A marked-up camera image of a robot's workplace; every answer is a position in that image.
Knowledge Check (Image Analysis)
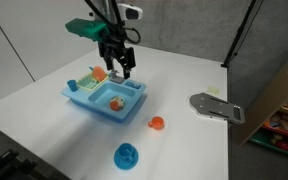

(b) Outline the grey toy faucet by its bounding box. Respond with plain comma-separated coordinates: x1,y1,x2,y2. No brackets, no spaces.
109,69,124,84

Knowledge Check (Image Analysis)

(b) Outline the cream detergent bottle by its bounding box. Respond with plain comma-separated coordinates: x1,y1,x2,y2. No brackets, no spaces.
110,96,125,111

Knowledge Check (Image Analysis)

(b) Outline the blue toy sink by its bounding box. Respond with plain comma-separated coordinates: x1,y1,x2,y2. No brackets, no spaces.
62,77,146,123

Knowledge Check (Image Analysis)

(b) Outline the small orange cup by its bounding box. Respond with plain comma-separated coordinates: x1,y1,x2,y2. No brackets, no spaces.
110,101,119,111

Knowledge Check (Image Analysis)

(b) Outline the black equipment at table edge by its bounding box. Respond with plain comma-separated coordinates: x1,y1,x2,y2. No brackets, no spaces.
0,149,48,180

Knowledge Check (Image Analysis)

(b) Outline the black tripod pole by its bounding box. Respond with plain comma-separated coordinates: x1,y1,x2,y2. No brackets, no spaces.
221,0,264,68

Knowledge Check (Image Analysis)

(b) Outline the blue teacup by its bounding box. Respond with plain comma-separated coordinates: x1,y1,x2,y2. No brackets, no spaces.
118,143,134,163

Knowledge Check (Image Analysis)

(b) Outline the toy shelf with toys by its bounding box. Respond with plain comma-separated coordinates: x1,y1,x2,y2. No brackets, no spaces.
249,87,288,162

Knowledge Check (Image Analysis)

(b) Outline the yellow sticky note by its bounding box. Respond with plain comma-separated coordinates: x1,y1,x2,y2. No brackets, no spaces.
207,86,220,95

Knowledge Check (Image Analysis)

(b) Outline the yellow dish rack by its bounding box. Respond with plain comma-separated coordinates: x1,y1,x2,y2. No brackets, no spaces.
77,73,108,91

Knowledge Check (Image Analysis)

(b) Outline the grey metal mounting plate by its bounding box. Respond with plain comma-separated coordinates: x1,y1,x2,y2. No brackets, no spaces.
189,93,245,125

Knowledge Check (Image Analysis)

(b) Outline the green wrist camera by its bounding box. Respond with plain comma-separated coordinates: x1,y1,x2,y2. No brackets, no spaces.
65,18,110,42

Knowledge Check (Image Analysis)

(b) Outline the orange mug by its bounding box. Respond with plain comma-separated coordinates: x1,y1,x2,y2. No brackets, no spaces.
148,116,164,130

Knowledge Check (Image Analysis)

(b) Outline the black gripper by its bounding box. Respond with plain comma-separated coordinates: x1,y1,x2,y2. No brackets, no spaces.
98,35,136,79

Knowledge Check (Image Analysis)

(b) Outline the orange plate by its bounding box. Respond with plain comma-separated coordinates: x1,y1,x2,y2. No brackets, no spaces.
92,66,106,82

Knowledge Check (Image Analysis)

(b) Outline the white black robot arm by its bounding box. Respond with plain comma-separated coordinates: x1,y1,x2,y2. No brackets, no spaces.
84,0,143,79

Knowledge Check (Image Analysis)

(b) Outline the small blue cup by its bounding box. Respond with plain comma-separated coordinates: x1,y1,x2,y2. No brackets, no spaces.
67,80,78,92

